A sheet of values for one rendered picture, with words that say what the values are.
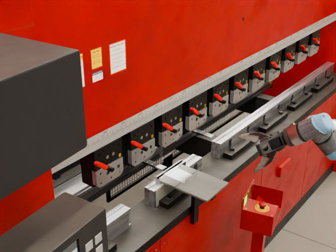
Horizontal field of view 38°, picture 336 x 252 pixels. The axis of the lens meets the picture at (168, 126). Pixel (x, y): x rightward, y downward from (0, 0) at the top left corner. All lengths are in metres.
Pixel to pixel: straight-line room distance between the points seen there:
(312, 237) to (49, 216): 2.78
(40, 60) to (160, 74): 1.17
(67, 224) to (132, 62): 0.94
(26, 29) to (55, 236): 0.49
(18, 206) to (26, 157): 0.50
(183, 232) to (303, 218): 1.63
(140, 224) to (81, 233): 1.18
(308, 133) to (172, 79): 0.63
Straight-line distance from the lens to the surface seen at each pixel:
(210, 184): 2.22
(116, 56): 1.75
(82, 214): 1.04
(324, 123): 1.74
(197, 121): 2.31
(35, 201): 1.37
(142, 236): 2.12
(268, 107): 3.09
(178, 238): 2.31
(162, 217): 2.22
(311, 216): 3.83
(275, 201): 2.62
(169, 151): 2.24
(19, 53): 0.89
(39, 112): 0.85
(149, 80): 1.93
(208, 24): 2.21
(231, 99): 2.57
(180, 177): 2.26
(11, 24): 1.17
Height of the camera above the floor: 2.22
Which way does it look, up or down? 27 degrees down
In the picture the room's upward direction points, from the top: straight up
